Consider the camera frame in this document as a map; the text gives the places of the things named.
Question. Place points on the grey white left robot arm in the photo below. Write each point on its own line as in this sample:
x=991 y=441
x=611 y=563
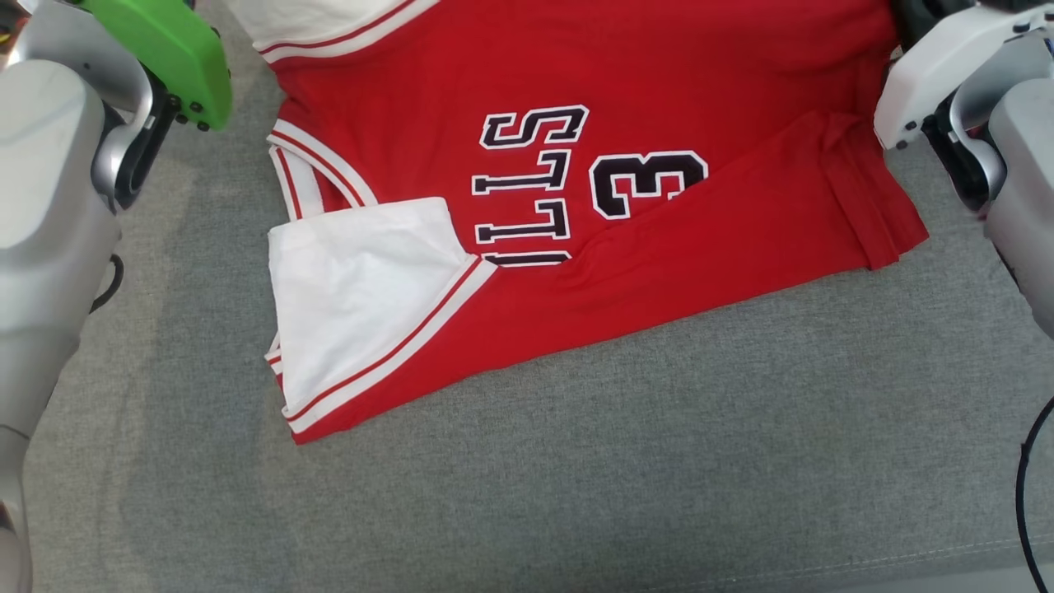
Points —
x=49 y=206

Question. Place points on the red white Bulls jersey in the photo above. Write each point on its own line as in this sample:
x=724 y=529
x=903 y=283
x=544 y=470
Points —
x=700 y=82

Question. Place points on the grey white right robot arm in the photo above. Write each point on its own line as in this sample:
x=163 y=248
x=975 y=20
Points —
x=1025 y=181

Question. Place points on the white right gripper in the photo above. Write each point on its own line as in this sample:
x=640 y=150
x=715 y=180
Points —
x=939 y=66

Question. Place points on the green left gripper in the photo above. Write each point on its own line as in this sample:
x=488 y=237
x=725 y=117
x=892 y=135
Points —
x=173 y=58

